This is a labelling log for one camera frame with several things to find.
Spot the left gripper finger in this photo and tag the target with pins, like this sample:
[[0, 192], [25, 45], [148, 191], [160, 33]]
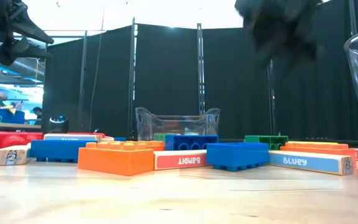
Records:
[[30, 28], [23, 51]]

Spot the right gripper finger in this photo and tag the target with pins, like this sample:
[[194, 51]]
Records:
[[301, 56], [264, 53]]

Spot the wooden block orange label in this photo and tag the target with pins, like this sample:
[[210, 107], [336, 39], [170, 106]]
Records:
[[319, 148]]

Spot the blue plastic brick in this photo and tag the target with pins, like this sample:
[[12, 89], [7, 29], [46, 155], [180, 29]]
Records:
[[61, 150], [238, 155], [120, 139], [194, 142]]

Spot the wooden block Bluey label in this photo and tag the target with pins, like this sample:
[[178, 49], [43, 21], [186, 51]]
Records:
[[306, 163]]

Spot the dark green plastic brick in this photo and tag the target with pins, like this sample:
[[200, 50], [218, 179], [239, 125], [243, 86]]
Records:
[[162, 137]]

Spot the wooden block Bandit label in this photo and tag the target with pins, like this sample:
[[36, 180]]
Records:
[[182, 160]]

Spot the orange plastic brick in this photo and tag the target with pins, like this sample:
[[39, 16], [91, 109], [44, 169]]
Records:
[[157, 145], [117, 161]]

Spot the black metal stand pole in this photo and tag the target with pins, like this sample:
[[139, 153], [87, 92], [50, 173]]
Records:
[[352, 15], [271, 109], [200, 77], [81, 93], [132, 77]]

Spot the background table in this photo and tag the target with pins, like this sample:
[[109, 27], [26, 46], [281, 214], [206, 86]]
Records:
[[14, 126]]

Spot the black cylinder speaker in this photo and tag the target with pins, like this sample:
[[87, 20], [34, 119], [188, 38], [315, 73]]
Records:
[[57, 124]]

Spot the wooden block blue label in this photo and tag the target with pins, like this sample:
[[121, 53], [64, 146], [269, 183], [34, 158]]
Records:
[[73, 137]]

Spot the wooden block dog face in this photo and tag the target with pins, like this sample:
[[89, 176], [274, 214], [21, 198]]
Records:
[[11, 155]]

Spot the clear plastic bin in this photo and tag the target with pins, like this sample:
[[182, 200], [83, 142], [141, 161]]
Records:
[[176, 123]]

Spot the plain wooden block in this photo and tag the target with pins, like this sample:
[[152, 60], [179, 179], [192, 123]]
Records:
[[107, 139]]

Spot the silver ventilation duct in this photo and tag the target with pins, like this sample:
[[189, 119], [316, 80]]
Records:
[[26, 67]]

